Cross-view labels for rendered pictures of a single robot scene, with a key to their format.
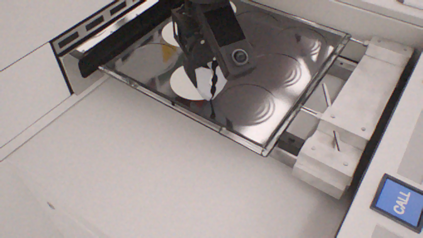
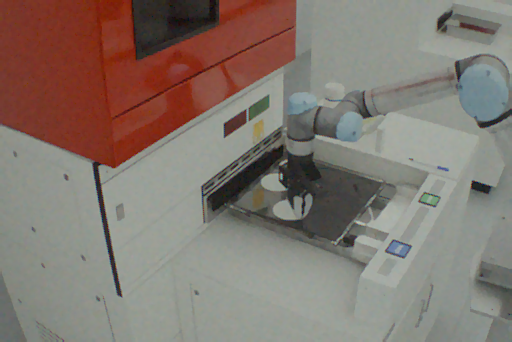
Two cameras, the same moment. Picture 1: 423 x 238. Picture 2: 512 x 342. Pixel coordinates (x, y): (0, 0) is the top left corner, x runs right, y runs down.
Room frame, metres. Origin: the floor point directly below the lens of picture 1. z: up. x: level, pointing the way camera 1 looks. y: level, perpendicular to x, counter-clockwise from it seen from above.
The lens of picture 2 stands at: (-0.88, 0.16, 1.85)
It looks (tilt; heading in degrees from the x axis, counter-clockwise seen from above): 31 degrees down; 358
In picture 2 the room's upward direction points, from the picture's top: straight up
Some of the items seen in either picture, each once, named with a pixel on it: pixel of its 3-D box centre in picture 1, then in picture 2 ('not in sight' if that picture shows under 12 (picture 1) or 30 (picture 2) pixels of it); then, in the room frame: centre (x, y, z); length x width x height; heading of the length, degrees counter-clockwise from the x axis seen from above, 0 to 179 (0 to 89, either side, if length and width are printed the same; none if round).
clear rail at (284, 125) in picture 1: (312, 86); (362, 210); (0.47, -0.19, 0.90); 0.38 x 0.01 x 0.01; 146
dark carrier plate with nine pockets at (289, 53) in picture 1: (228, 51); (308, 192); (0.58, -0.04, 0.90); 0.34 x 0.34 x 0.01; 56
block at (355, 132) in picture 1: (345, 127); (381, 230); (0.38, -0.23, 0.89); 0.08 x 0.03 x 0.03; 56
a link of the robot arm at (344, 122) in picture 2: not in sight; (341, 122); (0.42, -0.09, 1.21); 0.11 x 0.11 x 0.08; 62
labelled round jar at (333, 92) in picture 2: not in sight; (333, 98); (1.02, -0.18, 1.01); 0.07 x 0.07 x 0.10
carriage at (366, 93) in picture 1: (355, 111); (389, 224); (0.44, -0.27, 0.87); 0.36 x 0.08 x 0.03; 146
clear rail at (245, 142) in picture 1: (174, 106); (278, 223); (0.43, 0.06, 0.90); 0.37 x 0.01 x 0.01; 56
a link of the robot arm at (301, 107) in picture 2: not in sight; (302, 116); (0.45, 0.00, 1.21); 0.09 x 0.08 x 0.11; 62
